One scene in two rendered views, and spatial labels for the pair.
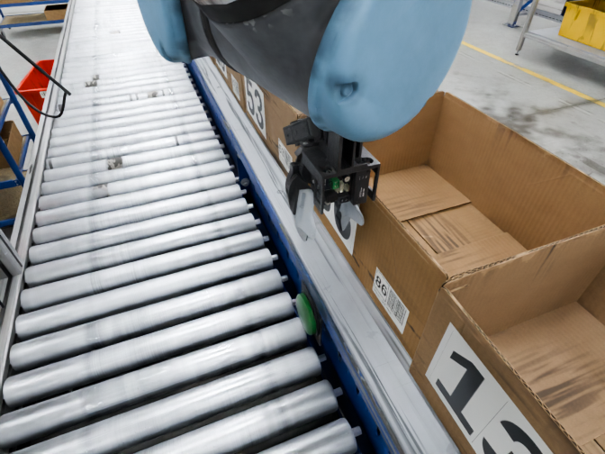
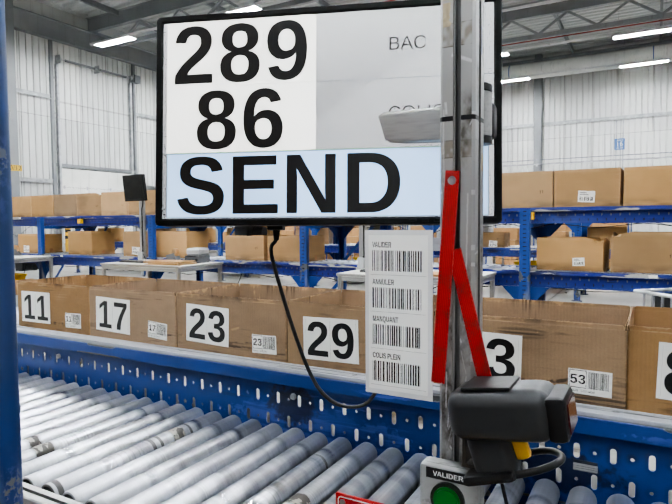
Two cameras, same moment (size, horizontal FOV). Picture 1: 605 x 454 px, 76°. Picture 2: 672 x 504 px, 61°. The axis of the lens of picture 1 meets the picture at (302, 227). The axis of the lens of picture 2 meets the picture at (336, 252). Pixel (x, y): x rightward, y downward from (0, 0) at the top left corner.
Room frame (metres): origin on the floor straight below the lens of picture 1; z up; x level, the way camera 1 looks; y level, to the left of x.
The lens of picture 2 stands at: (0.12, 1.12, 1.25)
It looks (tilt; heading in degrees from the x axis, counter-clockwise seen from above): 3 degrees down; 321
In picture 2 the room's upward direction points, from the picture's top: straight up
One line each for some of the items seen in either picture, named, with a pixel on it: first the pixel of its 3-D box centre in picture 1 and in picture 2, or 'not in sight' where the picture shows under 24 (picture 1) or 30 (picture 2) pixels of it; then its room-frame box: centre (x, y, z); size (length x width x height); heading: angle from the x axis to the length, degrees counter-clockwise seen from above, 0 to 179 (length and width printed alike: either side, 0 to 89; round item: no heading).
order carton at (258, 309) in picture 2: not in sight; (259, 319); (1.58, 0.24, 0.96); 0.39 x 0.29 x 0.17; 21
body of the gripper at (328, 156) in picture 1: (335, 149); not in sight; (0.39, -0.04, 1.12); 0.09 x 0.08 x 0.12; 21
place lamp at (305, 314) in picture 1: (304, 314); not in sight; (0.38, 0.00, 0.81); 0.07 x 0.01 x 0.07; 22
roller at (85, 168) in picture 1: (138, 161); (312, 497); (0.98, 0.49, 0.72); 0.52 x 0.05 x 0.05; 112
